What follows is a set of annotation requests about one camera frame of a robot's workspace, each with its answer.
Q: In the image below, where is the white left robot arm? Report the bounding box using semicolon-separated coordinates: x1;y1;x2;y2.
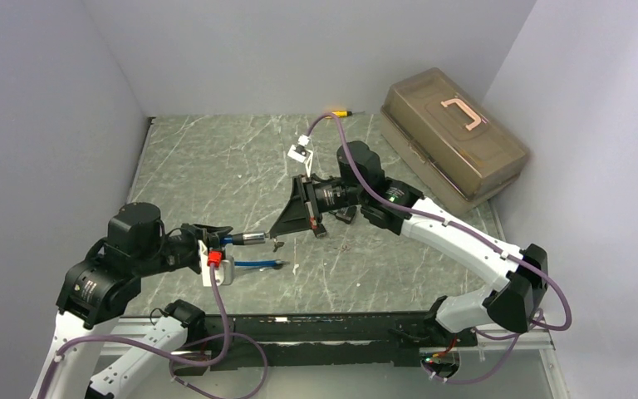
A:
32;202;233;398

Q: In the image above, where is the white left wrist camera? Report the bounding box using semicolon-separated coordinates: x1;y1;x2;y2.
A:
198;240;235;288

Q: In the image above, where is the yellow screwdriver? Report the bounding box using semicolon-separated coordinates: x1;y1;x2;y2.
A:
325;110;366;119

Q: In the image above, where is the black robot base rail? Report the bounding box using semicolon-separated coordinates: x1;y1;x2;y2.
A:
162;299;479;371

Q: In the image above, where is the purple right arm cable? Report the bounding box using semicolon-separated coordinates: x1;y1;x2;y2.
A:
305;112;572;387

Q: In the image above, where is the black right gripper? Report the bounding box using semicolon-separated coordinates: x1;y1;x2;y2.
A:
271;172;366;235

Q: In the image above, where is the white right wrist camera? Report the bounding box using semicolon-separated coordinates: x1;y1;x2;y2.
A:
287;135;314;177

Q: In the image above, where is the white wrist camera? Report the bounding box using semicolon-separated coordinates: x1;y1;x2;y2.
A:
287;135;314;177
198;240;235;288

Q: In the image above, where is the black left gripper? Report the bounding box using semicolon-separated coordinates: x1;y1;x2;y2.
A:
135;221;233;276

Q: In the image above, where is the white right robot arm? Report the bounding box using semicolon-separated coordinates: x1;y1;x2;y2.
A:
269;140;547;345

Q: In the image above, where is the brown translucent storage box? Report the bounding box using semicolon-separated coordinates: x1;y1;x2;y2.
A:
380;67;529;216

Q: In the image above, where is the blue cable lock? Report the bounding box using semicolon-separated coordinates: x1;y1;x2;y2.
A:
221;231;286;269

